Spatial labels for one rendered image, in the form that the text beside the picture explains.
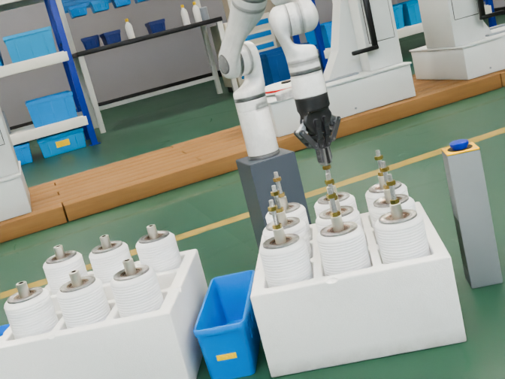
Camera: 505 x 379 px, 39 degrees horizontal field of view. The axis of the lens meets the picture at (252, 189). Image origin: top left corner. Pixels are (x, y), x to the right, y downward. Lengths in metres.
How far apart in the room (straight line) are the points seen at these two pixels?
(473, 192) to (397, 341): 0.38
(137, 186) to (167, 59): 6.63
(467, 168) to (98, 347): 0.86
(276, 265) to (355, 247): 0.16
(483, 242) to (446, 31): 2.68
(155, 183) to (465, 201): 2.07
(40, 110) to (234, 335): 4.77
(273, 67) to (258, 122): 4.04
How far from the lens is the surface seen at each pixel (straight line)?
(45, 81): 9.79
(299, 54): 1.58
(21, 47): 6.08
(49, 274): 1.79
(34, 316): 1.57
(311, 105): 1.59
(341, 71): 3.97
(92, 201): 3.42
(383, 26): 3.97
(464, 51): 4.15
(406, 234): 1.41
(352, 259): 1.42
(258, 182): 2.04
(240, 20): 1.94
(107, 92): 9.85
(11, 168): 3.52
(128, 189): 3.43
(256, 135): 2.05
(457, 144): 1.61
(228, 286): 1.75
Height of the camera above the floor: 0.69
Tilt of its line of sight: 13 degrees down
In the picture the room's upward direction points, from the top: 14 degrees counter-clockwise
